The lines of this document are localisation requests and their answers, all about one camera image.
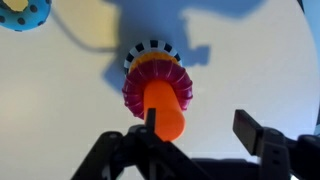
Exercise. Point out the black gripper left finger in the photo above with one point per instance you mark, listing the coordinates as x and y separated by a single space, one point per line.
141 147

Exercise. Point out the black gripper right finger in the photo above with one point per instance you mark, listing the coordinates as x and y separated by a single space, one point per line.
280 156

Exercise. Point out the orange stacking peg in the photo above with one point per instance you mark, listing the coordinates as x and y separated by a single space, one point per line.
169 120

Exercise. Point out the round white table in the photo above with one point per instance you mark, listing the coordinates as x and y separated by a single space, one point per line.
60 84

